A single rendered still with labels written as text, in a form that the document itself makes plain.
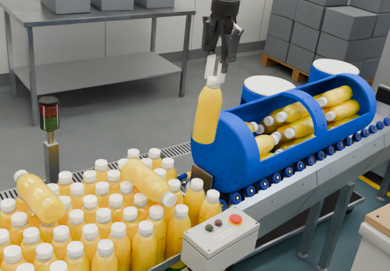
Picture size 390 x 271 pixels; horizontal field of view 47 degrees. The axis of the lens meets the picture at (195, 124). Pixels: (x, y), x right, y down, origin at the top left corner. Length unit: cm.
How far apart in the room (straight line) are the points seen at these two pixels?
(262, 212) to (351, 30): 352
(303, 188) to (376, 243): 46
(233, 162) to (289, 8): 415
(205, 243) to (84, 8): 304
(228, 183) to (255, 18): 477
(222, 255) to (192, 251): 8
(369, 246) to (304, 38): 403
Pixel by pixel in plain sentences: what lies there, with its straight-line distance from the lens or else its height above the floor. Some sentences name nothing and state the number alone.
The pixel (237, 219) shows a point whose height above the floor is 111.
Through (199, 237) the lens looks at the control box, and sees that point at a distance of 122.
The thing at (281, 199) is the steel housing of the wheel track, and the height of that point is 86.
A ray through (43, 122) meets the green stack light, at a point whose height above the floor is 119.
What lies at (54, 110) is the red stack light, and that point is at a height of 123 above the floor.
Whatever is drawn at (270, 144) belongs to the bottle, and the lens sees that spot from 165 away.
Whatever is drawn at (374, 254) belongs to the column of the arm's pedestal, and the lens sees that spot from 163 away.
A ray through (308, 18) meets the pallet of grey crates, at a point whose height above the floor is 76.
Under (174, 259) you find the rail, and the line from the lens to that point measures 134.
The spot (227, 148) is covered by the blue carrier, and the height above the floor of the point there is 114.
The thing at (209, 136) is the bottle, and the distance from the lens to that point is 134.
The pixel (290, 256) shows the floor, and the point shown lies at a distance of 290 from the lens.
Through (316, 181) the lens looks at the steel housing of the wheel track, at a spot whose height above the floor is 86.
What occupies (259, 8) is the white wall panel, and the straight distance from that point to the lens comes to 622.
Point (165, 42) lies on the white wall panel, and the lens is 540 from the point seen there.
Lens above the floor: 190
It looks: 27 degrees down
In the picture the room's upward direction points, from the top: 7 degrees clockwise
